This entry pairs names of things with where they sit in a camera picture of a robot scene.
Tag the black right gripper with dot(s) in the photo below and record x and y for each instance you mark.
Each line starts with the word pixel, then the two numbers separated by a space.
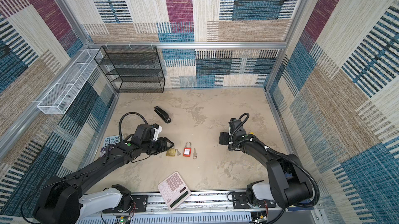
pixel 223 138

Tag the white wire mesh basket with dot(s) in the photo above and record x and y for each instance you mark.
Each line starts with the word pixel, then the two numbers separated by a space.
pixel 61 96

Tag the brass padlock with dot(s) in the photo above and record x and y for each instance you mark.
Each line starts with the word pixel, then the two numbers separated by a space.
pixel 171 152

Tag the pink calculator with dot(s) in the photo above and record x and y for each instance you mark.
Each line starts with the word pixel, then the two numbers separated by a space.
pixel 174 190

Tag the colourful paperback book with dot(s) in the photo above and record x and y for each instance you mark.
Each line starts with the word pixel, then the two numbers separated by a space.
pixel 111 140

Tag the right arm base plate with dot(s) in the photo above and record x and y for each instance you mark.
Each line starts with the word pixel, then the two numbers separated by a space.
pixel 246 200

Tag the red padlock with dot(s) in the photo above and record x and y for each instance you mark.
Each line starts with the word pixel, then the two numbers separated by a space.
pixel 187 150

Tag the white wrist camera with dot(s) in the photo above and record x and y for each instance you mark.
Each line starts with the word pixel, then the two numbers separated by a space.
pixel 157 131
pixel 233 124

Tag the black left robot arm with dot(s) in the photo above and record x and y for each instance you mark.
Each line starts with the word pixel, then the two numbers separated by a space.
pixel 65 200

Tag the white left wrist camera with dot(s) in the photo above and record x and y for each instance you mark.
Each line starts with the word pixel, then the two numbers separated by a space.
pixel 157 131

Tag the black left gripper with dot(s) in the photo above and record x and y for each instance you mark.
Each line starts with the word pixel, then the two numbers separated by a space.
pixel 163 145

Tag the aluminium mounting rail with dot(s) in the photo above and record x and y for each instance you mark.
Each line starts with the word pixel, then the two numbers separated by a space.
pixel 207 203

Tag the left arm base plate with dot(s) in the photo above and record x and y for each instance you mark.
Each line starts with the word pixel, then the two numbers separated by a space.
pixel 138 204

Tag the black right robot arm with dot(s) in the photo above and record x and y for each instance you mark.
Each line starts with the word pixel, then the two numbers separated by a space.
pixel 290 183

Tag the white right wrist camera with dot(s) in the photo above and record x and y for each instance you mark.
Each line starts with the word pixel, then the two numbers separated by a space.
pixel 233 124

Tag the black wire shelf rack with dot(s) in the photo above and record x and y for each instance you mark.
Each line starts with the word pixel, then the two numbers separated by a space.
pixel 131 69

